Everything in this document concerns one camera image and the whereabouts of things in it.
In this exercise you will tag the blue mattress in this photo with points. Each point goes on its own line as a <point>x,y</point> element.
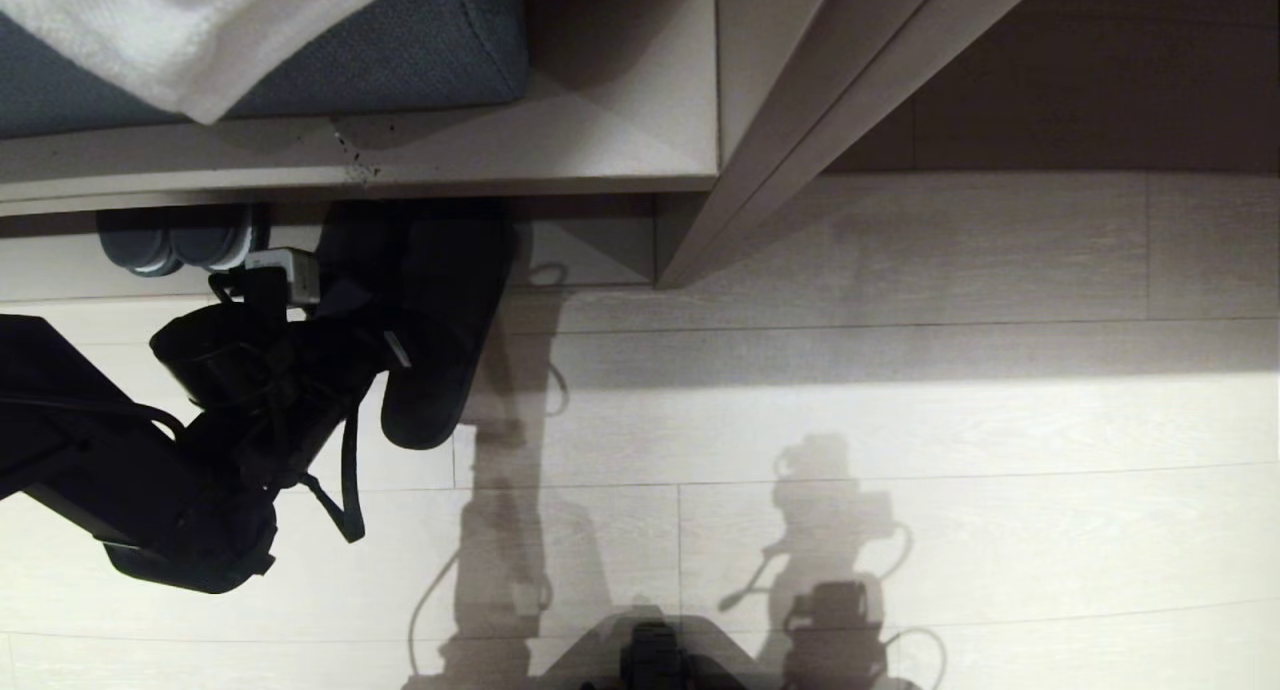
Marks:
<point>400,50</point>

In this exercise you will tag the pale wooden cabinet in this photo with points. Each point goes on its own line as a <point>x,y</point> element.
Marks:
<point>780,90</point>

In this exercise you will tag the white blanket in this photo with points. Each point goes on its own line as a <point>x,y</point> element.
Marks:
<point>200,30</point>

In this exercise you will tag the pale wooden bed frame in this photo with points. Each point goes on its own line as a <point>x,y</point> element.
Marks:
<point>560,120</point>

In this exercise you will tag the grey slipper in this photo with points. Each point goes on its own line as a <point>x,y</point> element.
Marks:
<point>135,242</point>
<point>215,238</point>

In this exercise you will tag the black slipper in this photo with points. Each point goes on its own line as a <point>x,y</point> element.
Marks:
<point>455,300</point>

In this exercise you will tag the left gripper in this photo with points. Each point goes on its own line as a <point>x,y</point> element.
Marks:
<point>345,345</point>

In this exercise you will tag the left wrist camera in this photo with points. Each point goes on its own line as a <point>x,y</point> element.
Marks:
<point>292,275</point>

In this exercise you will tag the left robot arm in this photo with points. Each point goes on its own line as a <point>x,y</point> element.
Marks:
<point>80,450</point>

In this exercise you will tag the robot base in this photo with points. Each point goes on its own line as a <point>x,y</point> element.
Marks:
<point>655,660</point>

